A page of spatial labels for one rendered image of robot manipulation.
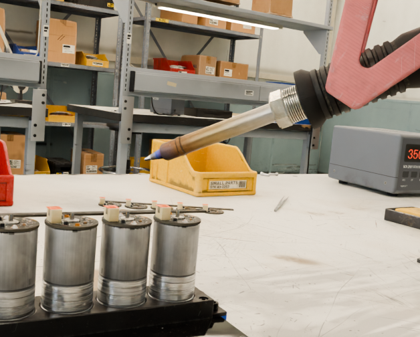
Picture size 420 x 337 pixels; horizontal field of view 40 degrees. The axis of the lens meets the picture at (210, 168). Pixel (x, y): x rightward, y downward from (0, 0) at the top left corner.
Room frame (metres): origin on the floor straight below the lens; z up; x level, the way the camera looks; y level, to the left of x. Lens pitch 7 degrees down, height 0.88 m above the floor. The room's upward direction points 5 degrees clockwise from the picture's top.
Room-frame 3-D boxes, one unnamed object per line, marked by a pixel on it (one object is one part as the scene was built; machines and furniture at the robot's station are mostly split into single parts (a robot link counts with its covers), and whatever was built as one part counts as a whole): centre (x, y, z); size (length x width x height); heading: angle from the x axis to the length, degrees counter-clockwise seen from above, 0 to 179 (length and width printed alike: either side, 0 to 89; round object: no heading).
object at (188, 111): (3.37, 0.04, 0.77); 0.24 x 0.16 x 0.04; 124
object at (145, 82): (3.26, -0.10, 0.90); 1.30 x 0.06 x 0.12; 125
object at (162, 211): (0.29, 0.02, 0.82); 0.01 x 0.01 x 0.01; 30
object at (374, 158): (0.95, -0.29, 0.80); 0.15 x 0.12 x 0.10; 29
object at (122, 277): (0.28, 0.04, 0.79); 0.02 x 0.02 x 0.05
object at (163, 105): (3.19, 0.26, 0.80); 0.15 x 0.12 x 0.10; 54
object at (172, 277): (0.30, 0.01, 0.79); 0.02 x 0.02 x 0.05
